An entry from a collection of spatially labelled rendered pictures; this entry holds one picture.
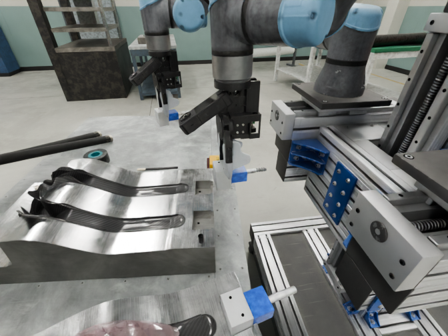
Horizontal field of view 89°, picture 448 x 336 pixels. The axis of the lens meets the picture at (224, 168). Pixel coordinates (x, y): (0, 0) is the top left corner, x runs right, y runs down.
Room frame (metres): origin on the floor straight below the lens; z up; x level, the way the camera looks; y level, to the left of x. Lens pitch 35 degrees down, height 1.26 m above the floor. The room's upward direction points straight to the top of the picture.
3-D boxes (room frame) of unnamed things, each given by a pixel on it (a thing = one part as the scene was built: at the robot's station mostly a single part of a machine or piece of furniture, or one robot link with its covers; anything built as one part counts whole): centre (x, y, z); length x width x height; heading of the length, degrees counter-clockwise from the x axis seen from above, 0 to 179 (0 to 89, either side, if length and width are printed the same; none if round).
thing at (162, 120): (0.82, 0.19, 0.93); 0.13 x 0.05 x 0.05; 118
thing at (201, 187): (0.44, 0.05, 0.87); 0.05 x 0.05 x 0.04; 3
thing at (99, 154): (0.69, 0.46, 0.82); 0.08 x 0.08 x 0.04
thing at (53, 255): (0.38, 0.27, 0.87); 0.50 x 0.26 x 0.14; 93
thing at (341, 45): (0.77, -0.37, 1.20); 0.13 x 0.12 x 0.14; 8
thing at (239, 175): (0.45, -0.04, 0.93); 0.13 x 0.05 x 0.05; 102
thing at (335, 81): (0.76, -0.37, 1.09); 0.15 x 0.15 x 0.10
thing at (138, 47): (4.74, 1.25, 0.46); 1.90 x 0.70 x 0.92; 12
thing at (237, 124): (0.45, -0.02, 1.09); 0.09 x 0.08 x 0.12; 102
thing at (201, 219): (0.34, 0.04, 0.87); 0.05 x 0.05 x 0.04; 3
